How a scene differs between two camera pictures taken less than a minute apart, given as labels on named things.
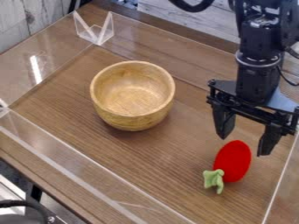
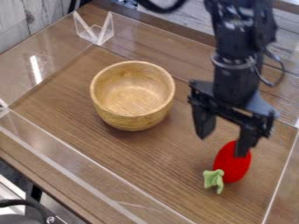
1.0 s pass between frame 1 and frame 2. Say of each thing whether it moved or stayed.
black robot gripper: moved
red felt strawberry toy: stayed
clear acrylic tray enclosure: stayed
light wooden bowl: stayed
